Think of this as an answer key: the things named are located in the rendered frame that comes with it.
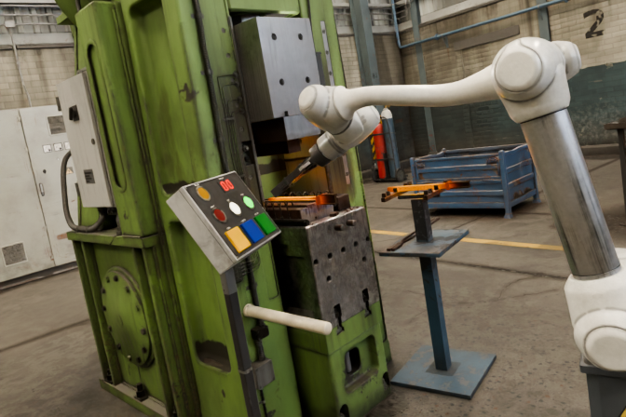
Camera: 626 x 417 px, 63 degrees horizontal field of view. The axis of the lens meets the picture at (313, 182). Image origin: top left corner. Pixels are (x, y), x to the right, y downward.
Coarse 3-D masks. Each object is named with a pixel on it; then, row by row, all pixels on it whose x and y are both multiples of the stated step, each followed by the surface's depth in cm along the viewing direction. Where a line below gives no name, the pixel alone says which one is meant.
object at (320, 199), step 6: (270, 198) 238; (276, 198) 235; (282, 198) 232; (288, 198) 229; (294, 198) 226; (300, 198) 223; (306, 198) 220; (312, 198) 218; (318, 198) 214; (324, 198) 214; (330, 198) 212; (318, 204) 215; (324, 204) 214; (330, 204) 211
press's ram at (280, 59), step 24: (240, 24) 203; (264, 24) 199; (288, 24) 208; (240, 48) 206; (264, 48) 198; (288, 48) 207; (312, 48) 217; (264, 72) 199; (288, 72) 207; (312, 72) 217; (264, 96) 202; (288, 96) 206; (264, 120) 206
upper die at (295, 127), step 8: (272, 120) 209; (280, 120) 206; (288, 120) 206; (296, 120) 209; (304, 120) 212; (256, 128) 217; (264, 128) 214; (272, 128) 210; (280, 128) 207; (288, 128) 206; (296, 128) 209; (304, 128) 212; (312, 128) 216; (256, 136) 218; (264, 136) 215; (272, 136) 211; (280, 136) 208; (288, 136) 206; (296, 136) 209; (304, 136) 212; (256, 144) 220
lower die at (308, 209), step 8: (272, 200) 236; (280, 200) 231; (288, 200) 227; (296, 200) 223; (304, 200) 220; (312, 200) 216; (272, 208) 224; (288, 208) 216; (296, 208) 212; (304, 208) 210; (312, 208) 214; (320, 208) 217; (328, 208) 221; (272, 216) 222; (280, 216) 218; (296, 216) 211; (304, 216) 210; (312, 216) 214; (320, 216) 217
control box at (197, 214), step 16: (224, 176) 174; (176, 192) 153; (192, 192) 154; (208, 192) 160; (224, 192) 168; (240, 192) 176; (176, 208) 154; (192, 208) 152; (208, 208) 155; (224, 208) 162; (240, 208) 169; (256, 208) 178; (192, 224) 153; (208, 224) 151; (224, 224) 156; (256, 224) 171; (208, 240) 152; (224, 240) 151; (208, 256) 153; (224, 256) 151; (240, 256) 152; (224, 272) 154
